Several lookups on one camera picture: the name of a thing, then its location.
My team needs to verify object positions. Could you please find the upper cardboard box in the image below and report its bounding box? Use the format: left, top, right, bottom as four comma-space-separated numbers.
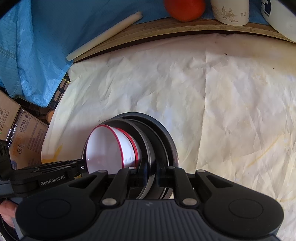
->
0, 91, 21, 141

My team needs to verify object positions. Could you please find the wooden shelf board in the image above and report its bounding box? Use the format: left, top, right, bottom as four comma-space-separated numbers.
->
74, 18, 293, 63

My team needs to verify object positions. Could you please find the white red-rimmed bowl front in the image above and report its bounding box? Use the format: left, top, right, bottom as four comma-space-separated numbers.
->
115, 128, 142, 168

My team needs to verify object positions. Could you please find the cream paper table cover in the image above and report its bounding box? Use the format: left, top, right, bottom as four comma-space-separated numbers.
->
42, 34, 295, 240

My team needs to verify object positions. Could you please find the black yellow crate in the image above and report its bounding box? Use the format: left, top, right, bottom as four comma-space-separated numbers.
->
47, 73, 70, 110

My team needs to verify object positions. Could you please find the white red-rimmed bowl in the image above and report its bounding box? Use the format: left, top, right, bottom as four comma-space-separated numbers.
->
85, 125, 123, 174
115, 128, 142, 168

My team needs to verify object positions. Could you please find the red tomato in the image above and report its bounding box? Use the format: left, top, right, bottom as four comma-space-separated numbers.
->
163, 0, 206, 22

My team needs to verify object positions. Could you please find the light blue hanging garment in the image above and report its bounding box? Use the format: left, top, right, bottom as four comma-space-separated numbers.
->
0, 0, 269, 108

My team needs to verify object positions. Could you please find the lower Vinda cardboard box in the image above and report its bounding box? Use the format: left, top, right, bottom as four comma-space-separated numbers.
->
9, 108, 48, 170

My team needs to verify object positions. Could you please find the steel plate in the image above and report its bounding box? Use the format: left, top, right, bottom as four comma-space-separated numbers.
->
104, 112, 179, 199

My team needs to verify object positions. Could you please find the white thermos cup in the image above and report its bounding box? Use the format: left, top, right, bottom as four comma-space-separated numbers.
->
210, 0, 249, 26

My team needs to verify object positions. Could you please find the deep steel bowl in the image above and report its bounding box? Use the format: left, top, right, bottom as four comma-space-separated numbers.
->
82, 118, 155, 199

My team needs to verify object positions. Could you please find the white rolling stick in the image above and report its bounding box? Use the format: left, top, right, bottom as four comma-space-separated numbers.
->
66, 11, 142, 61

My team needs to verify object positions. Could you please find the white blue water bottle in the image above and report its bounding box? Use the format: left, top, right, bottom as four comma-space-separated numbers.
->
261, 0, 295, 42

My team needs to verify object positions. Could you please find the person left hand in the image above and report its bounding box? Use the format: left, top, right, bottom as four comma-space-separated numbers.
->
0, 200, 18, 228

